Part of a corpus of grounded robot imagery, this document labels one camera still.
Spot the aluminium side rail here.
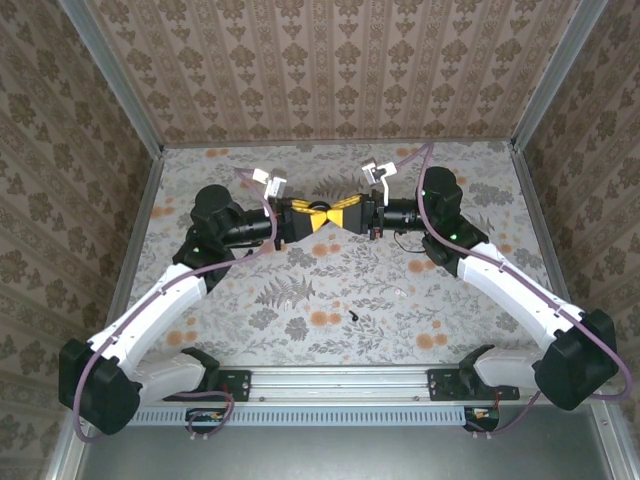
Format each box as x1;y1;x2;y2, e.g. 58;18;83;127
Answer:
510;147;576;321
105;149;166;346

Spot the black connector board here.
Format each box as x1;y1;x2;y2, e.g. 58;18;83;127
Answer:
185;408;229;434
463;406;501;433

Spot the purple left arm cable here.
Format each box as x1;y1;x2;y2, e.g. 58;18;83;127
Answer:
72;167;276;445

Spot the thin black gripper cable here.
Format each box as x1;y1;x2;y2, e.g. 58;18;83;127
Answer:
393;231;427;257

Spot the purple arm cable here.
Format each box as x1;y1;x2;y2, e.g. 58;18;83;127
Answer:
72;167;276;445
417;143;635;441

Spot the floral patterned table cover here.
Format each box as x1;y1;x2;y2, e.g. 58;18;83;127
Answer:
107;141;589;369

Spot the aluminium corner post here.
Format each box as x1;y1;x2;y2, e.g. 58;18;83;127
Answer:
57;0;166;160
509;0;611;151

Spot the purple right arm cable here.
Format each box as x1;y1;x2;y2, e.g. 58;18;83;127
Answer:
417;143;635;441

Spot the grey slotted cable duct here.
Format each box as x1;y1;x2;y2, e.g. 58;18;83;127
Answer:
133;404;497;429

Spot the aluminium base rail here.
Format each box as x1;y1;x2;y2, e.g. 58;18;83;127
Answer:
149;364;521;405

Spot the grey metal panel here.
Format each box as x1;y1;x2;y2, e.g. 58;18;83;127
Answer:
44;402;640;480

